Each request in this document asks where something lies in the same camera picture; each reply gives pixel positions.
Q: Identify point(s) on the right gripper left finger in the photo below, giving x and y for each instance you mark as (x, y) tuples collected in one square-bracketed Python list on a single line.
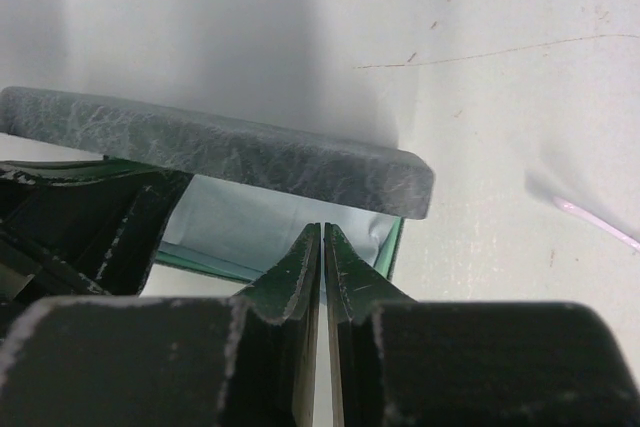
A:
[(273, 382)]

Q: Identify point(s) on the grey glasses case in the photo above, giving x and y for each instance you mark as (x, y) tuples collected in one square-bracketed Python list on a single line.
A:
[(370, 178)]

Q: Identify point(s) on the white frame sunglasses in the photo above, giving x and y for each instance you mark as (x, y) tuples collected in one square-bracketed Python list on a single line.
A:
[(596, 221)]

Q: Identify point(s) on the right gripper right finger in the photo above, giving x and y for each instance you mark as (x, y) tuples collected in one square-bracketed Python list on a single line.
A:
[(354, 290)]

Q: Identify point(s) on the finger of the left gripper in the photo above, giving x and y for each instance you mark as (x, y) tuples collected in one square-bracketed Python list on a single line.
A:
[(83, 227)]

